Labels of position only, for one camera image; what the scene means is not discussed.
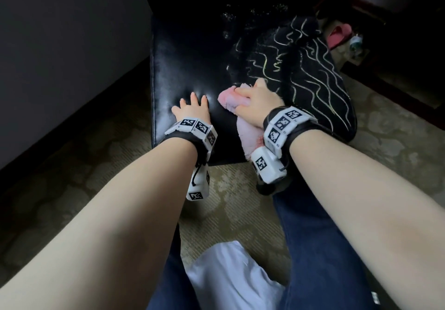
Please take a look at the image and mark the person's left hand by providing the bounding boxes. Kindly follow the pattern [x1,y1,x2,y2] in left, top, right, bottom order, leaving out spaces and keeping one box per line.
[171,92,211,123]

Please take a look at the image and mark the person's right hand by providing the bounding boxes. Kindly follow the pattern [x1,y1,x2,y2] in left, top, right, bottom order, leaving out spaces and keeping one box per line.
[235,78,286,129]

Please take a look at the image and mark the pink cleaning cloth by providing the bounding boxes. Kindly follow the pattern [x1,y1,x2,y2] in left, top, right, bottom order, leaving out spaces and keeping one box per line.
[218,84,267,161]

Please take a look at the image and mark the black office chair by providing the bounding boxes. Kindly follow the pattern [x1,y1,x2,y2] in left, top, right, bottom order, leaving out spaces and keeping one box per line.
[137,0,358,196]

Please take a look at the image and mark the person's left forearm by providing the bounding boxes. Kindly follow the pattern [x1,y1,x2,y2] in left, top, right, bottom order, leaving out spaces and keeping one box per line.
[0,139,199,310]

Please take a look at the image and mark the person's right forearm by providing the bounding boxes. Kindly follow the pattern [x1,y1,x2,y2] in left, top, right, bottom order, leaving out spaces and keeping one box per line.
[288,129,445,310]

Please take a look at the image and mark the left wrist marker band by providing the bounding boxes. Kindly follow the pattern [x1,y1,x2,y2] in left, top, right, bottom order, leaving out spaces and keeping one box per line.
[163,117,219,163]

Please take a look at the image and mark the wrist marker band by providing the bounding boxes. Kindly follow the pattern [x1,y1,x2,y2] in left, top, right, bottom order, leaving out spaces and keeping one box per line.
[263,106,318,154]
[163,117,219,163]

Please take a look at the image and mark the right wrist marker band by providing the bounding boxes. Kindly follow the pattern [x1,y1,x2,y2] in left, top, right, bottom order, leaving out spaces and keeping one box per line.
[263,106,318,154]

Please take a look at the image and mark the red slipper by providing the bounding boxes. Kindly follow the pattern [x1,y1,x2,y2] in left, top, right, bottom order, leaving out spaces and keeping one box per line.
[326,23,354,50]

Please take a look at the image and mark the clear plastic bottle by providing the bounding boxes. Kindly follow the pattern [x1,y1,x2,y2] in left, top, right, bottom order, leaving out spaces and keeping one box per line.
[349,34,364,56]

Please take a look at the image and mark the blue trousers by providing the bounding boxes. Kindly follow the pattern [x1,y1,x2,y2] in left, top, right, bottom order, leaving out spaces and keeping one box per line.
[146,181,380,310]

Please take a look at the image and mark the white fabric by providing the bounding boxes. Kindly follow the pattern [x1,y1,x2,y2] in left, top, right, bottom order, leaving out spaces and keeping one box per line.
[186,240,286,310]

